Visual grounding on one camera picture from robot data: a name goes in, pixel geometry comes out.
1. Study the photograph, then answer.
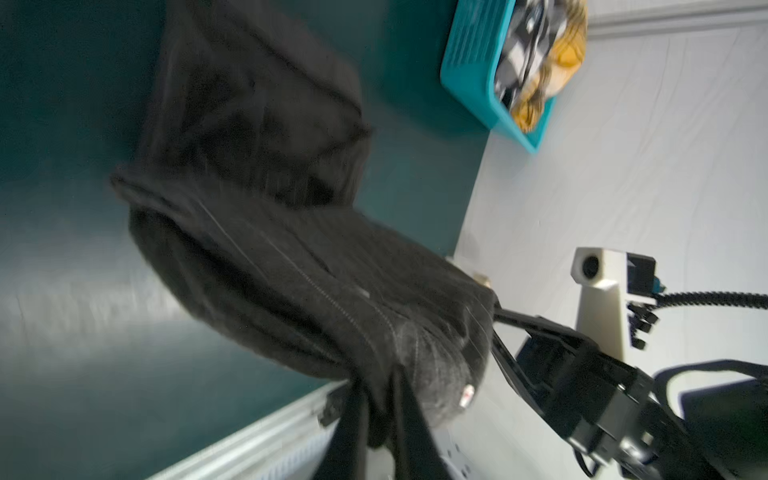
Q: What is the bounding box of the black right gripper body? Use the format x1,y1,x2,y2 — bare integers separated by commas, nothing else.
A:
542,354,723,479

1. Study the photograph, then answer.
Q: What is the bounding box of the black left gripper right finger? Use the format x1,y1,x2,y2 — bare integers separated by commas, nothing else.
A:
391,366,451,480

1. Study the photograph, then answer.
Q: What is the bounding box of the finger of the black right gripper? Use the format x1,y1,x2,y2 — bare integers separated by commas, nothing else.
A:
491,333,561,418
493,307,599,360

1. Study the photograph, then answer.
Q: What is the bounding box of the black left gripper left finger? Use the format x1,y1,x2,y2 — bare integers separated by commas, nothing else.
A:
312,382,369,480

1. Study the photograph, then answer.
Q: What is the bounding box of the dark grey striped shirt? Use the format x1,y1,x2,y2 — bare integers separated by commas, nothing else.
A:
110,1,496,427

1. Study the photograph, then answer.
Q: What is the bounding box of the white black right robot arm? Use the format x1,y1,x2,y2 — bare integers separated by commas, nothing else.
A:
492,309,767,479

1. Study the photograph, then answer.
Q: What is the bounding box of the yellow plaid shirt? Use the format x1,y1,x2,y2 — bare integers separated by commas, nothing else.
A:
511,0,588,134

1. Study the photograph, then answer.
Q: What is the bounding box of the black white plaid shirt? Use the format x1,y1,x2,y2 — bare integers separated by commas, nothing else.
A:
493,1,565,111

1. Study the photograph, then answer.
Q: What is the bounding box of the teal plastic basket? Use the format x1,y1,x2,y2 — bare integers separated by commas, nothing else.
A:
440,0,556,154

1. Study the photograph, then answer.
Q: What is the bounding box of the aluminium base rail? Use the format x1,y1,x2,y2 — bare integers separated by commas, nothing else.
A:
152,382,349,479

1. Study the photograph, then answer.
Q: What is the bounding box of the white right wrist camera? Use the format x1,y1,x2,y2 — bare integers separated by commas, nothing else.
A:
571,247,658,361

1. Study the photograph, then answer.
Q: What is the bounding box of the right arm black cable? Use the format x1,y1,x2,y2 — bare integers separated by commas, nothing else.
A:
653,290,768,311

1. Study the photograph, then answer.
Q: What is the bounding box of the aluminium corner frame post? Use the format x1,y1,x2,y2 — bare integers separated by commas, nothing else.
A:
588,1,767,41

